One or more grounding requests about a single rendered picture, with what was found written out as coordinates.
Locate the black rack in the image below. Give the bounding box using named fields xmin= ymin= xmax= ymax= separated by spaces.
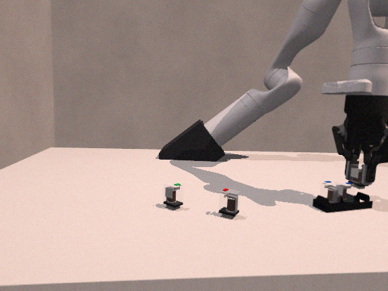
xmin=313 ymin=192 xmax=373 ymax=213

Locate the clear relay with red button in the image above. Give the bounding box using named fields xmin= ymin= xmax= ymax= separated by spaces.
xmin=219 ymin=189 xmax=240 ymax=219

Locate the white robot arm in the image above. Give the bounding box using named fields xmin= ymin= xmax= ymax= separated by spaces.
xmin=204 ymin=0 xmax=388 ymax=147

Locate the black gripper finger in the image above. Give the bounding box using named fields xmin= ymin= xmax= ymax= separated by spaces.
xmin=360 ymin=123 xmax=388 ymax=185
xmin=332 ymin=124 xmax=361 ymax=180

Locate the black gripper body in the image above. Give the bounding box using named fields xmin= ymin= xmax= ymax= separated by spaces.
xmin=344 ymin=95 xmax=388 ymax=146

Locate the clear relay with blue button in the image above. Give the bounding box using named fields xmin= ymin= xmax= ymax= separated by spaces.
xmin=320 ymin=181 xmax=342 ymax=205
xmin=335 ymin=181 xmax=356 ymax=203
xmin=348 ymin=164 xmax=368 ymax=189

